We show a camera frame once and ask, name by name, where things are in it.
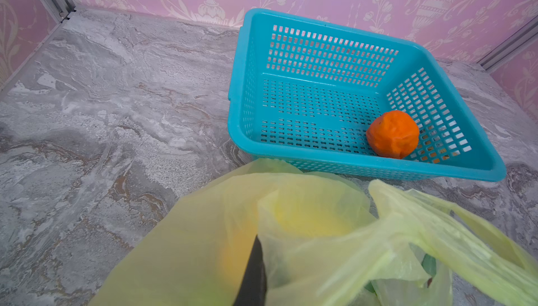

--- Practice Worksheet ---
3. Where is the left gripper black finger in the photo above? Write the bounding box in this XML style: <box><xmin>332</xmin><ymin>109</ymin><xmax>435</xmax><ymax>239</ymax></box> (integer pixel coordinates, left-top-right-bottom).
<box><xmin>233</xmin><ymin>237</ymin><xmax>267</xmax><ymax>306</ymax></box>

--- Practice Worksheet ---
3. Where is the yellow plastic bag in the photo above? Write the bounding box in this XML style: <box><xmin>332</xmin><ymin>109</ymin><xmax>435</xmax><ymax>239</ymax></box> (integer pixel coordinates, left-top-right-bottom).
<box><xmin>91</xmin><ymin>159</ymin><xmax>537</xmax><ymax>305</ymax></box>

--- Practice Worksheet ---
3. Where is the orange toy fruit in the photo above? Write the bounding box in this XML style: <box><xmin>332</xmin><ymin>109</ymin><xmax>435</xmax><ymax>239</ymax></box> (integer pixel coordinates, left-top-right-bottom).
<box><xmin>366</xmin><ymin>111</ymin><xmax>420</xmax><ymax>159</ymax></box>

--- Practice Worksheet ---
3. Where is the teal plastic basket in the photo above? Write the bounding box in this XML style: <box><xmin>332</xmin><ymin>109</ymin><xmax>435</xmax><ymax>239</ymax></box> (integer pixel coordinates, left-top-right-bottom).
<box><xmin>228</xmin><ymin>8</ymin><xmax>507</xmax><ymax>182</ymax></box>

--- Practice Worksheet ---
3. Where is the right corner aluminium post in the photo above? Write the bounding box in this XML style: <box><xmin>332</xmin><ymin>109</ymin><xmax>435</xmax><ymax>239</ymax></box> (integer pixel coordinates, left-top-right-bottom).
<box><xmin>478</xmin><ymin>21</ymin><xmax>537</xmax><ymax>73</ymax></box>

